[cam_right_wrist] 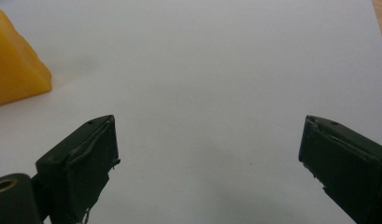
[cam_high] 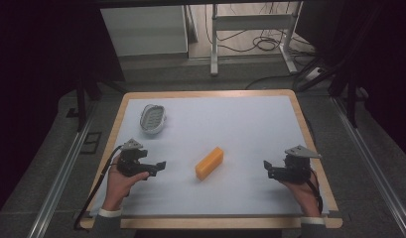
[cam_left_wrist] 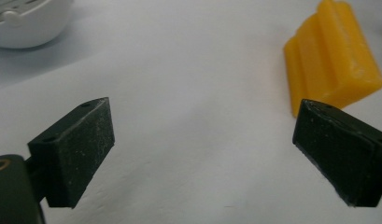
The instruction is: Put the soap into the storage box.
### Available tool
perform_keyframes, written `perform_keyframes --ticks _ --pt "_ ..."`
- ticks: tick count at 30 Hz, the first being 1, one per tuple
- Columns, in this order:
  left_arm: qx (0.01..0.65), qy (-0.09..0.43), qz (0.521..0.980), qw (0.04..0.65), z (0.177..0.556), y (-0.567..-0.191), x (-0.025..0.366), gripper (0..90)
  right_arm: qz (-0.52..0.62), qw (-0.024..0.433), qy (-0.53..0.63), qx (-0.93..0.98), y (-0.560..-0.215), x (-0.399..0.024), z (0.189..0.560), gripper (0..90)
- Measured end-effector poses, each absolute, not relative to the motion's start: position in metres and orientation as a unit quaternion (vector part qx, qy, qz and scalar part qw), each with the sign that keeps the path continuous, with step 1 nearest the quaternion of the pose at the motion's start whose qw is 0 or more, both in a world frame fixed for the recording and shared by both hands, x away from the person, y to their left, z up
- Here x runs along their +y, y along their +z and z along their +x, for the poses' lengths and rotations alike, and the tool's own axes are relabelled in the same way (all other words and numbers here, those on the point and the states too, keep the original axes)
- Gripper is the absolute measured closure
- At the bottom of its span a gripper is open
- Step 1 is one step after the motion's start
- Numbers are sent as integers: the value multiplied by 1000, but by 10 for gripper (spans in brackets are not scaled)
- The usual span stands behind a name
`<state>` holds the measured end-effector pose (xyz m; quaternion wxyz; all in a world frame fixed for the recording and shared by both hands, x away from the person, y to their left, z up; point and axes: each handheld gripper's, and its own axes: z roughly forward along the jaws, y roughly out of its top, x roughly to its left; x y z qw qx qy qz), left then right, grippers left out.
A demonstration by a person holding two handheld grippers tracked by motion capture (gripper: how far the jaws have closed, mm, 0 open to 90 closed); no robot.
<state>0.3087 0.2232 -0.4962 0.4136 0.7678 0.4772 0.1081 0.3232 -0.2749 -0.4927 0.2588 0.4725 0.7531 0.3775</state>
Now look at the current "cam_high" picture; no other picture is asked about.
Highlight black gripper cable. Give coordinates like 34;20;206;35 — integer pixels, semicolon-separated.
72;144;124;231
306;168;325;215

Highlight white metal desk frame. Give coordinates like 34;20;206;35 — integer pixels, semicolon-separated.
209;1;305;77

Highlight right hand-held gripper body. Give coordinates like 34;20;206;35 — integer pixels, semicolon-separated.
269;145;323;184

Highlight person's left hand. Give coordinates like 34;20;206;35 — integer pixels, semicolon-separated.
101;154;151;212

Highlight wooden table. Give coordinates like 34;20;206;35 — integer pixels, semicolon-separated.
78;88;343;230

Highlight white table mat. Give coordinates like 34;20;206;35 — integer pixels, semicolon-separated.
88;95;331;218

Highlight orange soap bar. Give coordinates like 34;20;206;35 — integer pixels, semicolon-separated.
195;146;225;181

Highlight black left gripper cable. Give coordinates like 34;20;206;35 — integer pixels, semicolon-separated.
72;144;124;231

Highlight aluminium rail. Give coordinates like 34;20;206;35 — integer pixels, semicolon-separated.
26;98;100;238
332;96;406;238

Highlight white cabinet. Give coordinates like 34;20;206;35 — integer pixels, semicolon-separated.
99;4;190;58

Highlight person's right hand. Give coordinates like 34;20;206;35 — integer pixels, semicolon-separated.
283;170;325;219

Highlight white soap dish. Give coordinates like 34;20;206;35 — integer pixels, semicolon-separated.
139;103;168;136

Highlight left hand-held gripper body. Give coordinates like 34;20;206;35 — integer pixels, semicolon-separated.
116;138;158;178

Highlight black stand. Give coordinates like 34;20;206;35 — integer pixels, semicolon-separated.
66;65;129;133
294;3;390;129

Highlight black floor cables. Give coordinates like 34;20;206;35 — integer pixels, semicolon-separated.
203;2;319;91

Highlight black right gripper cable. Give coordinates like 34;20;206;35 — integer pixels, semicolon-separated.
306;168;325;215

